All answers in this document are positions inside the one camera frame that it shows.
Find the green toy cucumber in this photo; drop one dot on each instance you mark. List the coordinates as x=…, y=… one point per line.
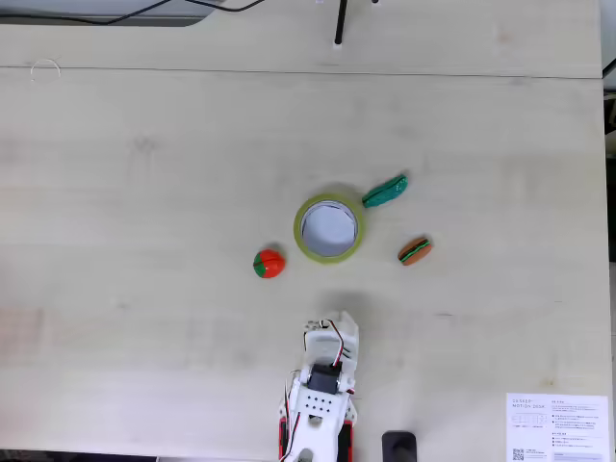
x=385, y=192

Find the yellowish packing tape roll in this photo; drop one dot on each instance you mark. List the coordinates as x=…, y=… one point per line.
x=327, y=259

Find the red toy tomato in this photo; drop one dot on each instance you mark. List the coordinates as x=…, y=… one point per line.
x=272, y=264

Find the toy hamburger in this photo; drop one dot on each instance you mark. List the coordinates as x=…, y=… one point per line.
x=414, y=251

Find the white printed paper sheet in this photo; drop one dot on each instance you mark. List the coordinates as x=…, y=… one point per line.
x=577, y=433

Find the grey rounded panel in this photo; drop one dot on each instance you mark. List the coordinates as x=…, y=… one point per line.
x=173, y=20

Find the black camera tripod leg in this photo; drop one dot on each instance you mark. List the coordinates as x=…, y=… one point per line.
x=340, y=29

